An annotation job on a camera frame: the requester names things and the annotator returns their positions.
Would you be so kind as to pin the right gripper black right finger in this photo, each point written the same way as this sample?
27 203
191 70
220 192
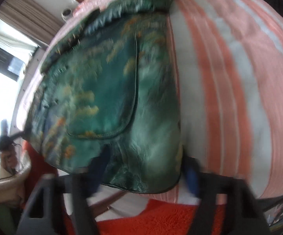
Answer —
242 215

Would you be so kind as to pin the person's left hand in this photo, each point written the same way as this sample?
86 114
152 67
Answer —
8 159

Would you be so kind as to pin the pink striped bed cover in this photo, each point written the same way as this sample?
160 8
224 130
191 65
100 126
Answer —
228 64

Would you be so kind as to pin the white round bedside device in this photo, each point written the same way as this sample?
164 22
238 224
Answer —
66 14

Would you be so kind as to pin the orange fluffy rug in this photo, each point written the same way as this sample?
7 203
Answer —
124 213

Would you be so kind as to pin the beige curtain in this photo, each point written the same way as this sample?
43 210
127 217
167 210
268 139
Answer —
30 19

